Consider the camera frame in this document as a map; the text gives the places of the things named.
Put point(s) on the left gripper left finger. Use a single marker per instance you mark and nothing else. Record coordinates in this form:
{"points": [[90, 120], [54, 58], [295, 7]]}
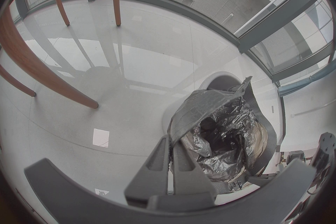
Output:
{"points": [[147, 183]]}

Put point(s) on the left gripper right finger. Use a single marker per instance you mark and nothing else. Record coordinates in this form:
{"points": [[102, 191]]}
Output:
{"points": [[191, 183]]}

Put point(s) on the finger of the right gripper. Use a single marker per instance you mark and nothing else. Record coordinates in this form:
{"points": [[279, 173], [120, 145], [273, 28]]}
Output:
{"points": [[265, 179]]}

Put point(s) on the black plastic bag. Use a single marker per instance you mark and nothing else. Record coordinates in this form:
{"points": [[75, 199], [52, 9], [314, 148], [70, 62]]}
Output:
{"points": [[210, 102]]}

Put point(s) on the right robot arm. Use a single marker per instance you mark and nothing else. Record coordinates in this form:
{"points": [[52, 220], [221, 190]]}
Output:
{"points": [[324, 149]]}

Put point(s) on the white trash bin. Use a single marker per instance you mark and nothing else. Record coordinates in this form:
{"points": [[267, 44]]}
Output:
{"points": [[223, 82]]}

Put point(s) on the blue-green curtain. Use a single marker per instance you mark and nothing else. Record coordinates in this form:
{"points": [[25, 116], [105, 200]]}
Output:
{"points": [[291, 86]]}

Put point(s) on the white chair with wooden legs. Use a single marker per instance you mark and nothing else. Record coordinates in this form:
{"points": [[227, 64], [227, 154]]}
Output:
{"points": [[52, 76]]}

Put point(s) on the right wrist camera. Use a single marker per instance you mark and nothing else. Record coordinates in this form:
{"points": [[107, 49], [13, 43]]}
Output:
{"points": [[292, 157]]}

